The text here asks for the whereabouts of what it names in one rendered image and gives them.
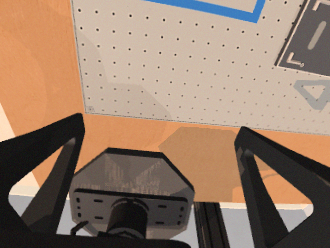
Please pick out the blue tape outline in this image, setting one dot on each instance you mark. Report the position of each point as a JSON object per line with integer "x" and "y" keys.
{"x": 217, "y": 9}

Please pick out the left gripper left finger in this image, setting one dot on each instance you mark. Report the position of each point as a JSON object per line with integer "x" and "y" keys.
{"x": 22, "y": 154}

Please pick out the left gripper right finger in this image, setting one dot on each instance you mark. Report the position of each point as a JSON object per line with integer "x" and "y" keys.
{"x": 308, "y": 176}

